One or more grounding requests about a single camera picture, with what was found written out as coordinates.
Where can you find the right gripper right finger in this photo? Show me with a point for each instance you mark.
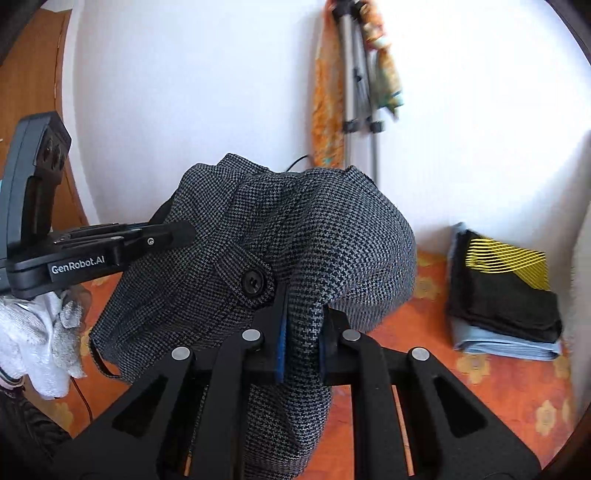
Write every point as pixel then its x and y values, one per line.
pixel 414 419

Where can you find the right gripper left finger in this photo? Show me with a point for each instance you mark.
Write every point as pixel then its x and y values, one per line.
pixel 186 417

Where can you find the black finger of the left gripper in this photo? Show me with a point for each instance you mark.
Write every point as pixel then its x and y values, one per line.
pixel 131 241

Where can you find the grey houndstooth pants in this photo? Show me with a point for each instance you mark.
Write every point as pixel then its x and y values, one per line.
pixel 331 235

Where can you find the left hand white glove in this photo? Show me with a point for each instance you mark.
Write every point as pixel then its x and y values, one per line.
pixel 41 340

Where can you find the orange floral bedsheet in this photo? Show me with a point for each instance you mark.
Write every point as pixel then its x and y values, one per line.
pixel 533 398

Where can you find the folded light blue jeans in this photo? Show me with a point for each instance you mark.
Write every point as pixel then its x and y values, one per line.
pixel 477 341

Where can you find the black yellow striped garment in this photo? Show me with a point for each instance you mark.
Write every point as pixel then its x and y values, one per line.
pixel 502 288

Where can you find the wooden door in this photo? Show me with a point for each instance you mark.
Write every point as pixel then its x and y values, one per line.
pixel 31 73

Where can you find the orange floral scarf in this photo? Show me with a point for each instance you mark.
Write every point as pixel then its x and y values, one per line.
pixel 327 140

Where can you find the silver folded tripod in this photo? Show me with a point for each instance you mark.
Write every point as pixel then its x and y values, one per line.
pixel 360 114

